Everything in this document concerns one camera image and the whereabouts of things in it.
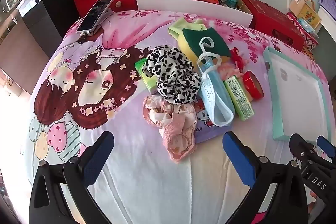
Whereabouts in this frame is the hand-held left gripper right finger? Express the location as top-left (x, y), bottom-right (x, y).
top-left (222, 132), bottom-right (307, 224)

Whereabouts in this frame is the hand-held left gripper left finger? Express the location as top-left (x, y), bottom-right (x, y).
top-left (29, 131), bottom-right (114, 224)

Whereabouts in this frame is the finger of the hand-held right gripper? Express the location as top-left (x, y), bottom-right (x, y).
top-left (316, 135), bottom-right (336, 161)
top-left (289, 133), bottom-right (319, 169)

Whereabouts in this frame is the teal shallow box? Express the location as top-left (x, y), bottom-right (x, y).
top-left (263, 47), bottom-right (330, 142)

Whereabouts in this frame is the green barcode packet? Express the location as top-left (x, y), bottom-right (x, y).
top-left (224, 76), bottom-right (255, 120)

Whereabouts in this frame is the pink floral cloth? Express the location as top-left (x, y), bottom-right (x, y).
top-left (142, 95), bottom-right (197, 164)

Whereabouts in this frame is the blue face mask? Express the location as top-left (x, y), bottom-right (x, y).
top-left (197, 37), bottom-right (235, 127)

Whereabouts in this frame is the red tape roll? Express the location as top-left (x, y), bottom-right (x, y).
top-left (242, 70), bottom-right (264, 101)

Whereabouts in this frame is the pink white fluffy towel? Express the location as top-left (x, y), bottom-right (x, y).
top-left (218, 63), bottom-right (243, 81)

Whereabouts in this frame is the green tissue packet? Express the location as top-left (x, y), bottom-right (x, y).
top-left (134, 57), bottom-right (159, 92)

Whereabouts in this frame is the black white spotted scrunchie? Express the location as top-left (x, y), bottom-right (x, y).
top-left (144, 46), bottom-right (201, 105)

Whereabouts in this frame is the yellow green sponge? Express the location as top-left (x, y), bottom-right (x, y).
top-left (178, 28), bottom-right (232, 65)

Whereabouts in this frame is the purple cartoon pouch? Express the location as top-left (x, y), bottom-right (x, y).
top-left (193, 97), bottom-right (238, 144)

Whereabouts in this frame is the red white patterned box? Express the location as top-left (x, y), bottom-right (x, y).
top-left (286, 12), bottom-right (319, 50)

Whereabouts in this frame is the blue wipes packet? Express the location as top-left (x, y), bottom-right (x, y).
top-left (298, 18), bottom-right (319, 35)

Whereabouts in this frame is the white phone stand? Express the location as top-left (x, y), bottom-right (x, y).
top-left (79, 10), bottom-right (113, 37)

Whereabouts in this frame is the brown wooden cabinet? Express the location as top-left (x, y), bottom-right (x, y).
top-left (0, 14), bottom-right (63, 94)

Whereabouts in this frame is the large red gift box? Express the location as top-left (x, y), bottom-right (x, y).
top-left (239, 0), bottom-right (305, 52)

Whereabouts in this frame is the smartphone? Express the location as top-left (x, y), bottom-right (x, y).
top-left (76, 0), bottom-right (114, 33)

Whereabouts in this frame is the light green cloth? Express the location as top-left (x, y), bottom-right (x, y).
top-left (168, 18), bottom-right (208, 41)

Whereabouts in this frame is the black cabinet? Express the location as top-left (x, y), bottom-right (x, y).
top-left (16, 0), bottom-right (79, 38)

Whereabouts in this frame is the white storage box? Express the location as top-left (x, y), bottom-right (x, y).
top-left (136, 0), bottom-right (254, 28)

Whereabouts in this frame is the yellow carton with handle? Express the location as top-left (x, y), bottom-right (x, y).
top-left (289, 0), bottom-right (322, 28)

